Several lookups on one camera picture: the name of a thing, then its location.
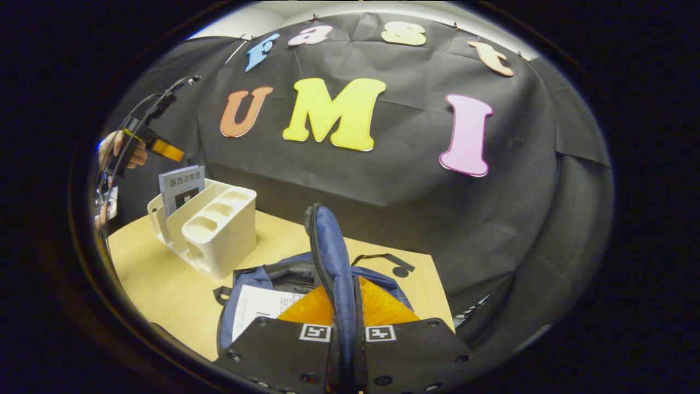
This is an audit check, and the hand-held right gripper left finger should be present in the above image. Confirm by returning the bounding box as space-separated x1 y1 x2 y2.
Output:
213 276 335 394

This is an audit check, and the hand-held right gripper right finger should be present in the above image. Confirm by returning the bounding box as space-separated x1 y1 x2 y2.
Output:
353 276 474 394

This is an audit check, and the grey cover book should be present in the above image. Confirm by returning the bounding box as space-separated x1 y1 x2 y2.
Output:
159 165 206 218

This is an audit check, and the white cover book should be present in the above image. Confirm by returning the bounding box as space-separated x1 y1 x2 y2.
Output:
232 285 307 343

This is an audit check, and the cream plastic bookshelf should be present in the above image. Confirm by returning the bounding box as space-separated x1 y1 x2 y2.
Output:
147 179 258 280

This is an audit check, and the blue schoolbag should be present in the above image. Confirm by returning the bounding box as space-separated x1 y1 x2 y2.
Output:
213 204 416 394

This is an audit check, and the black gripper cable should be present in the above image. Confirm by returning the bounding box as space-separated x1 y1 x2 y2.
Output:
109 75 202 181

